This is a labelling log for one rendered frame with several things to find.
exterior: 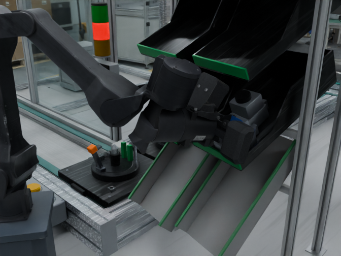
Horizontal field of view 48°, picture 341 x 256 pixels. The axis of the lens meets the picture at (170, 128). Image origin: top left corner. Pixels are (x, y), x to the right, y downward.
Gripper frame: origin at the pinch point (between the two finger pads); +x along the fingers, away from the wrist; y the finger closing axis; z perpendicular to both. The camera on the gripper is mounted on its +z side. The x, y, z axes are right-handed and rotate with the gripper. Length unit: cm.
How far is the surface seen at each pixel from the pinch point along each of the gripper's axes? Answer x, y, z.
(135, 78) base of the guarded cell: 73, 165, -28
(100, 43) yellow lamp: 1, 63, 3
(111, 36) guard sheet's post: 5, 65, 5
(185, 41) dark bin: -2.0, 16.3, 11.7
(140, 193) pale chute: -1.0, 21.4, -25.1
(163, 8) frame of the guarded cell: 72, 148, 18
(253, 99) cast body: 5.0, 1.1, 4.9
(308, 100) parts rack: 10.5, -6.1, 7.5
